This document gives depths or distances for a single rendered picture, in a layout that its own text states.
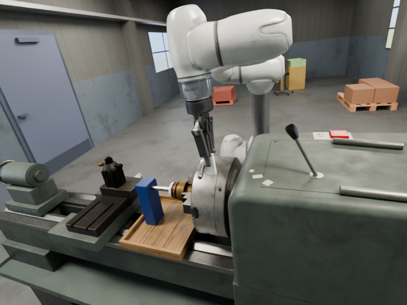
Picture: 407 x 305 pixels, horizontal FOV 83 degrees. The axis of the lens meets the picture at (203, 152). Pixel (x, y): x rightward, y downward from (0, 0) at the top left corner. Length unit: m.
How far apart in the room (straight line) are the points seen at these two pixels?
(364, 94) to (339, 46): 4.70
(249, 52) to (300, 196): 0.38
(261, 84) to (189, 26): 0.61
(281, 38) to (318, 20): 9.56
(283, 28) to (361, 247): 0.56
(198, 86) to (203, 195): 0.39
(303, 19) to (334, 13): 0.98
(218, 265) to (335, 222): 0.49
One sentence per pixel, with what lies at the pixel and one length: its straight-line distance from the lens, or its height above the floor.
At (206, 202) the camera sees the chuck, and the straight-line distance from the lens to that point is 0.82.
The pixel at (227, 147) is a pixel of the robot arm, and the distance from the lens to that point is 1.50.
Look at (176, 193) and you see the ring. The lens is 0.99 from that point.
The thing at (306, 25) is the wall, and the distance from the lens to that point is 10.07.
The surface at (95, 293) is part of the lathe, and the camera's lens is 1.52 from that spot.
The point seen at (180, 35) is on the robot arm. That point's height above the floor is 1.67.
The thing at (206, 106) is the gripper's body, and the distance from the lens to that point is 0.61.
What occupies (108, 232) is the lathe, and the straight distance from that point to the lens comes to 1.22.
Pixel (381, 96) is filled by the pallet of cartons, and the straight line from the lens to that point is 5.93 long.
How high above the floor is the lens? 1.64
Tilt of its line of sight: 25 degrees down
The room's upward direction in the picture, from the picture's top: 8 degrees counter-clockwise
